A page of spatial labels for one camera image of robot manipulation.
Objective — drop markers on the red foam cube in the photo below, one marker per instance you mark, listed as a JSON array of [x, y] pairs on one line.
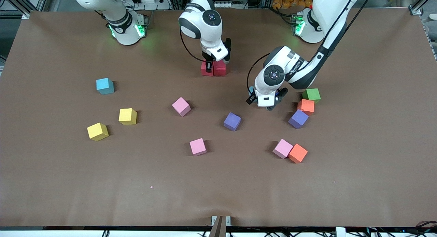
[[220, 70], [205, 73]]

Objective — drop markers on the pink foam cube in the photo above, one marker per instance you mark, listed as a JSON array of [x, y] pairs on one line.
[[198, 147], [282, 148], [181, 106]]

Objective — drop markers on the orange foam cube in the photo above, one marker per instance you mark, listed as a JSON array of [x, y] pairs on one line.
[[298, 153], [306, 106]]

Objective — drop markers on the dark teal foam cube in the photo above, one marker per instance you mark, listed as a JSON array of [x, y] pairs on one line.
[[104, 86]]

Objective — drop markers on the purple foam cube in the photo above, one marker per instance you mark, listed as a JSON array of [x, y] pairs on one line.
[[298, 119], [232, 121]]

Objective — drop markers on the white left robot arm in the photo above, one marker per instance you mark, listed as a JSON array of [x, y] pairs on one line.
[[266, 90]]

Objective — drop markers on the green foam cube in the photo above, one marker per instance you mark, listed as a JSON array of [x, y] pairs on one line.
[[311, 95]]

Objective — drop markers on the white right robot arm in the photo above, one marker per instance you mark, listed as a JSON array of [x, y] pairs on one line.
[[206, 39]]

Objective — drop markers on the white label tag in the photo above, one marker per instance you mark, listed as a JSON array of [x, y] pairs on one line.
[[340, 232]]

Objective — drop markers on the brown strip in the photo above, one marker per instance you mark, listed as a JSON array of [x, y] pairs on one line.
[[218, 228]]

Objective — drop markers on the orange objects pile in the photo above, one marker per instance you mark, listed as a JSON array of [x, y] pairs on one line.
[[281, 1]]

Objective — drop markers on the yellow foam cube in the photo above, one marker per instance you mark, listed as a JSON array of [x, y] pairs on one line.
[[127, 116], [97, 131]]

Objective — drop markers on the metal table edge bracket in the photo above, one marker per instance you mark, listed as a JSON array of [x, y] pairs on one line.
[[228, 220]]

